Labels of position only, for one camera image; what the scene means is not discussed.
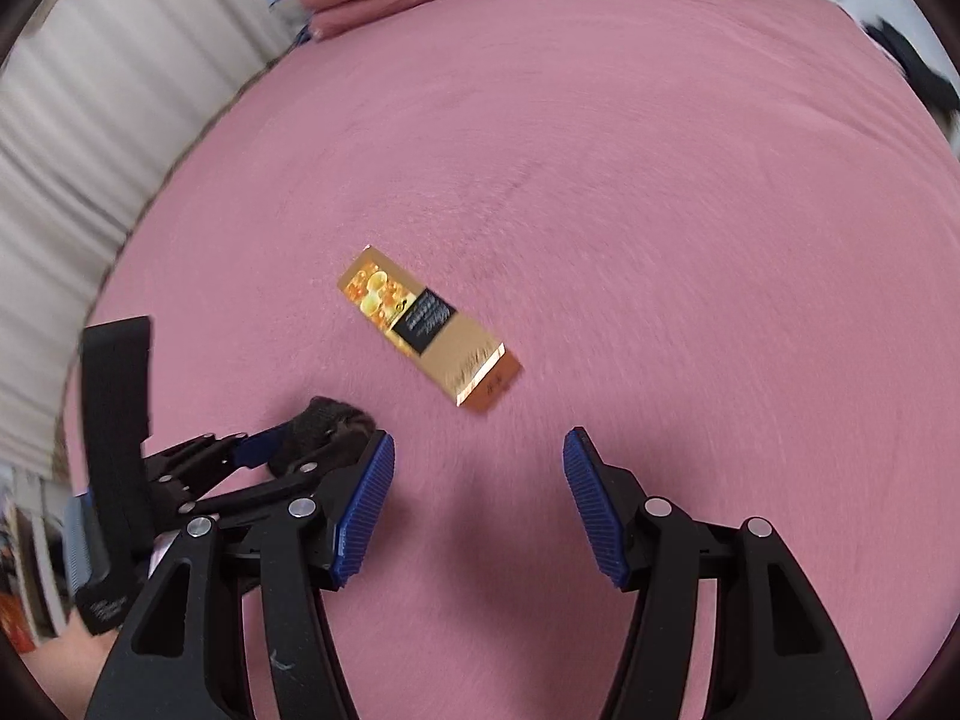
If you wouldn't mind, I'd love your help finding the dark brown knit sock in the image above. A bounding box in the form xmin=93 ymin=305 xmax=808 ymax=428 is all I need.
xmin=268 ymin=396 xmax=378 ymax=477

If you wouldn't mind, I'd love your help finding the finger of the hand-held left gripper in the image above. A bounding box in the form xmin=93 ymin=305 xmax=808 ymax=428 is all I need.
xmin=146 ymin=424 xmax=301 ymax=481
xmin=169 ymin=457 xmax=346 ymax=522

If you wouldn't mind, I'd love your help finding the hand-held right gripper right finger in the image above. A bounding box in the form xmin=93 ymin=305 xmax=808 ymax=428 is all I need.
xmin=562 ymin=426 xmax=875 ymax=720

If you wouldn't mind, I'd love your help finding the white pleated curtain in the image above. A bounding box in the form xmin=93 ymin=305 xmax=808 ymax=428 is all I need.
xmin=0 ymin=0 xmax=316 ymax=466

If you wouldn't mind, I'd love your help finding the pink bed sheet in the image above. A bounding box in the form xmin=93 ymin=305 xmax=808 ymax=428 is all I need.
xmin=56 ymin=0 xmax=960 ymax=720

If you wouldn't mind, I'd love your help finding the person's left forearm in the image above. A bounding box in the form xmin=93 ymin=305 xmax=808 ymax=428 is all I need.
xmin=15 ymin=619 xmax=121 ymax=720

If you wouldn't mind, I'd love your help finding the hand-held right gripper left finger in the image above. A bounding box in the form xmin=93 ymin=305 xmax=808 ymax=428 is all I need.
xmin=86 ymin=429 xmax=396 ymax=720

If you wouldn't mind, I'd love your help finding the shelf with books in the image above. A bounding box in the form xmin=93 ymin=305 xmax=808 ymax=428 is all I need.
xmin=0 ymin=465 xmax=76 ymax=650

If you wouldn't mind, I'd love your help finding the black cloth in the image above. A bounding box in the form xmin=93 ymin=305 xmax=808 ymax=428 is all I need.
xmin=862 ymin=15 xmax=960 ymax=113

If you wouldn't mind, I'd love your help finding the gold box with black label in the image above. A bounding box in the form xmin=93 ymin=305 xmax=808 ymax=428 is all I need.
xmin=337 ymin=244 xmax=524 ymax=415

